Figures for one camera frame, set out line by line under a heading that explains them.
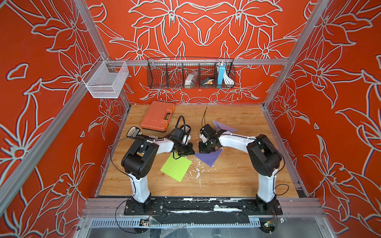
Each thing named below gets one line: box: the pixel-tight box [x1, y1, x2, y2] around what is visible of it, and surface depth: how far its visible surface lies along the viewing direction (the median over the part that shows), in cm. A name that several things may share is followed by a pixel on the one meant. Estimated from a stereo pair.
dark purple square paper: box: [194, 149, 224, 168], surface depth 91 cm
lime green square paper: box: [160, 151, 192, 183], surface depth 89 cm
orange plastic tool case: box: [140, 100, 176, 132], surface depth 109 cm
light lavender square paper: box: [212, 119, 239, 133], surface depth 108 cm
